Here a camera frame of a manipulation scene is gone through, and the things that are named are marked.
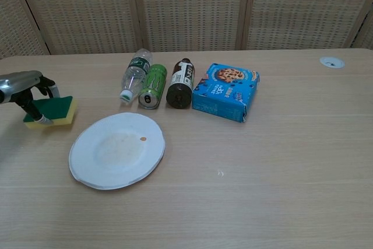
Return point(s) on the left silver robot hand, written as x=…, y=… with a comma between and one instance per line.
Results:
x=20, y=81

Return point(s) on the green and yellow sponge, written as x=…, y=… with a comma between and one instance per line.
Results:
x=59, y=106

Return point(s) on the white plate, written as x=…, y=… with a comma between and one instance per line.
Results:
x=116, y=150

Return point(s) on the clear plastic water bottle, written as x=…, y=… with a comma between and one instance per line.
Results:
x=135, y=74

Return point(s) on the green energy drink can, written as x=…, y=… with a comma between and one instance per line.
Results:
x=153, y=85

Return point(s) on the dark brown drink bottle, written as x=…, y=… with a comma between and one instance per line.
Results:
x=181, y=84

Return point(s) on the woven folding screen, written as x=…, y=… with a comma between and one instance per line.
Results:
x=186, y=10

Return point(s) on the blue cookie box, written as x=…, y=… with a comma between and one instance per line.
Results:
x=225, y=91

